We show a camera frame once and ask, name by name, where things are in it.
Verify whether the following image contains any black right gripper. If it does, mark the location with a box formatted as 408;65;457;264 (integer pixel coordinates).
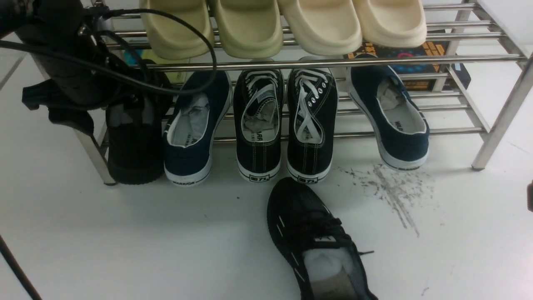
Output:
527;182;533;212

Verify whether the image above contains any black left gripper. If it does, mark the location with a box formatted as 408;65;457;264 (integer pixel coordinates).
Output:
22;52;138;135

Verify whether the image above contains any black knit sneaker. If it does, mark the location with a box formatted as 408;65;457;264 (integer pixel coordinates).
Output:
105;92;174;185
266;178;376;300

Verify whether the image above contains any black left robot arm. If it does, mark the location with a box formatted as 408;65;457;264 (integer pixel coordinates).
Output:
1;0;139;135

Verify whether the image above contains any stainless steel shoe rack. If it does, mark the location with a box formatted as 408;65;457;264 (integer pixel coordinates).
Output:
33;0;533;186

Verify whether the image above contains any olive green slipper left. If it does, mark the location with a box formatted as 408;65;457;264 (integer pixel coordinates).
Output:
139;0;214;60

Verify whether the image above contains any olive green slipper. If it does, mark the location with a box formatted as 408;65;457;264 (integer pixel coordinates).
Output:
139;0;214;60
208;0;284;59

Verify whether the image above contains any navy slip-on shoe left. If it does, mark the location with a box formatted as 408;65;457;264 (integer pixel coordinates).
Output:
162;71;233;187

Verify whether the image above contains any navy slip-on shoe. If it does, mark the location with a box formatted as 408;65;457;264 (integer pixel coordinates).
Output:
346;65;430;171
162;71;233;187

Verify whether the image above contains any navy slip-on shoe right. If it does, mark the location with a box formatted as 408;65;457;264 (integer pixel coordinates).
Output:
346;65;430;171

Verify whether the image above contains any black orange book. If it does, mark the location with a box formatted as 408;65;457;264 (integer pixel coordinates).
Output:
344;40;451;91

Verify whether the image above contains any black canvas sneaker left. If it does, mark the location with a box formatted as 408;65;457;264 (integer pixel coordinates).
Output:
233;70;285;183

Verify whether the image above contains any black canvas sneaker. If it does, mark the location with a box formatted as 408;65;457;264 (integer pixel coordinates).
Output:
233;70;285;183
286;68;339;184

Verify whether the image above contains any olive green slipper right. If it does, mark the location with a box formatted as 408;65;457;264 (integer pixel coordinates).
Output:
208;0;284;59

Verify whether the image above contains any cream slipper right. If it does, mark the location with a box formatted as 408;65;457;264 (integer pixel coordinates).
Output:
352;0;428;48

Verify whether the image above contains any cream slipper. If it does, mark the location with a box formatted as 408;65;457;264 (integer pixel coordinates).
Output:
352;0;428;48
277;0;362;56

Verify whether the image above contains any black canvas sneaker right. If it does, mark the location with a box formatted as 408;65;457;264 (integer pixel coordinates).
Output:
286;68;339;184

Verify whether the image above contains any cream slipper left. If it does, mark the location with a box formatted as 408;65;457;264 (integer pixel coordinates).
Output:
277;0;362;56

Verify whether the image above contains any black cable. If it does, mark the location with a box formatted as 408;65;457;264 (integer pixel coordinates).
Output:
0;8;218;96

